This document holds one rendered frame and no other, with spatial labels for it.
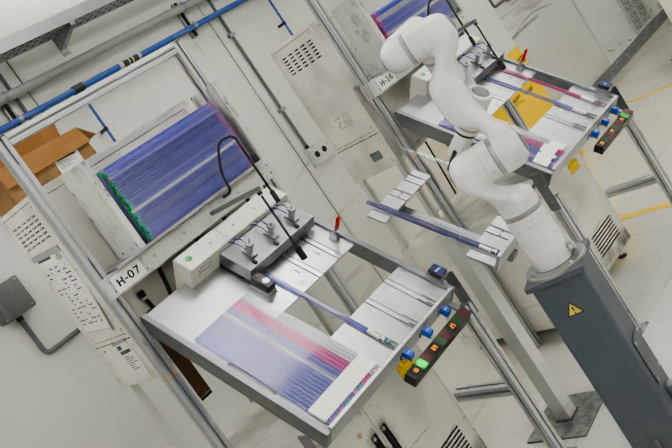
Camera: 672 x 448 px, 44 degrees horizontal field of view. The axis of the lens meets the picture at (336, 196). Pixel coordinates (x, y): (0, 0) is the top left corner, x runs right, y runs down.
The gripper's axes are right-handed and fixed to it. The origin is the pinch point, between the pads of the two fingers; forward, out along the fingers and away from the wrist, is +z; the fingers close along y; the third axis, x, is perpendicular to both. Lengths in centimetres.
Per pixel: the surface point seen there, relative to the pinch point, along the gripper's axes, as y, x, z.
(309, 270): 53, -20, 26
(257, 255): 62, -35, 22
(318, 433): 104, 17, 23
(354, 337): 70, 7, 23
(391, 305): 52, 10, 21
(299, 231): 44, -31, 22
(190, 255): 76, -52, 23
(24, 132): 95, -103, -7
